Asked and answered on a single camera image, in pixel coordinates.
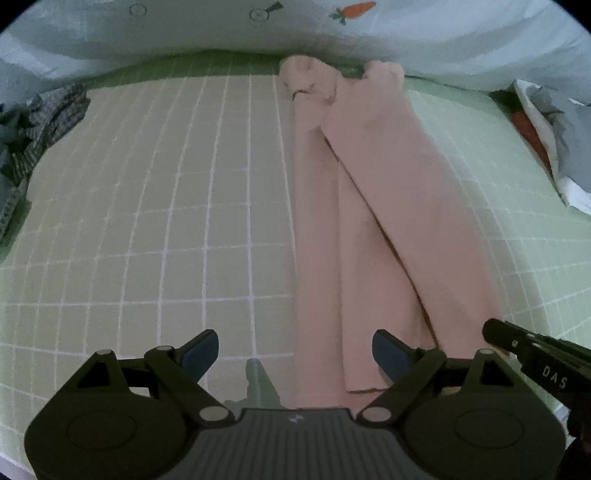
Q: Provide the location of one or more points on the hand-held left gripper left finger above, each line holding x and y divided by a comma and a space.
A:
199, 353

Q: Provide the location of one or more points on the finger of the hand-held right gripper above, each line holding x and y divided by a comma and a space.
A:
505, 334

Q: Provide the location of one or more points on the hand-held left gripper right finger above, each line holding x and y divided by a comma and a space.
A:
390, 353

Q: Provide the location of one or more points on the pink pants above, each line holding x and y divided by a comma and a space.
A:
369, 221

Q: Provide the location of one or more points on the white cloth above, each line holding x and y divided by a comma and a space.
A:
577, 194

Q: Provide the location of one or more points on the green grid bed sheet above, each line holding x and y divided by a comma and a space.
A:
152, 198

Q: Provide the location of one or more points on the red cloth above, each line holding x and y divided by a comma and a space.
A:
531, 136

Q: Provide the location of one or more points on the grey garment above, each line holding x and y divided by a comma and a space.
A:
572, 138

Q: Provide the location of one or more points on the dark plaid cloth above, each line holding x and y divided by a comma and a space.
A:
32, 129

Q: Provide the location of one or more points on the white carrot-print quilt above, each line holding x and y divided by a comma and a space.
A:
415, 41

